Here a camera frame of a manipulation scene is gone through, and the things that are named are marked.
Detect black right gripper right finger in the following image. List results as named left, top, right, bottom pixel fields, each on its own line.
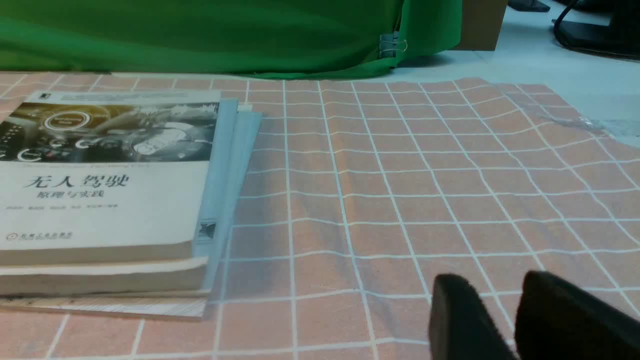
left=514, top=271, right=640, bottom=360

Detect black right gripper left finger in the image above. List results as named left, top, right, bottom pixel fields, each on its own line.
left=429, top=273, right=517, bottom=360

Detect pink checkered tablecloth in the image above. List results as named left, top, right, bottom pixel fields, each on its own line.
left=1, top=73, right=639, bottom=360

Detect cream middle book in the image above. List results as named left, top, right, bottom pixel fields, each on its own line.
left=0, top=256, right=210, bottom=296

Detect metal binder clip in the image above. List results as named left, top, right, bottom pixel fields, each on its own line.
left=378, top=30, right=409, bottom=59

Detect thin bottom book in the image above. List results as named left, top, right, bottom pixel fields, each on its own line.
left=0, top=296, right=208, bottom=319

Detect blue book under stack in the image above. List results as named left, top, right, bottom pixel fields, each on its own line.
left=194, top=98, right=262, bottom=296

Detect brown cardboard box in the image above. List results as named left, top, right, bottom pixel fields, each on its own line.
left=452, top=0, right=508, bottom=51

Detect green backdrop cloth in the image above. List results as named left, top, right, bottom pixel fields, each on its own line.
left=0, top=0, right=463, bottom=80

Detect white top book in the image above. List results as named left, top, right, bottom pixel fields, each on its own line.
left=0, top=91, right=221, bottom=267

